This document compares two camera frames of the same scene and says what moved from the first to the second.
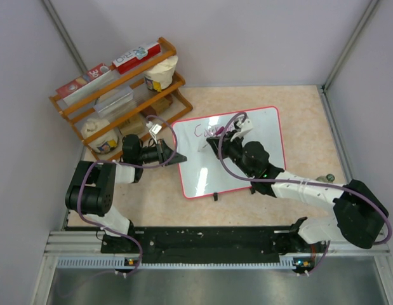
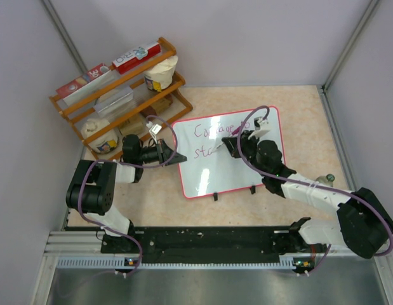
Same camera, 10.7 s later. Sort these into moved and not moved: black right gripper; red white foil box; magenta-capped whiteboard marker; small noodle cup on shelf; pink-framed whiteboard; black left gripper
Moved: black right gripper; magenta-capped whiteboard marker
Not moved: black left gripper; pink-framed whiteboard; small noodle cup on shelf; red white foil box
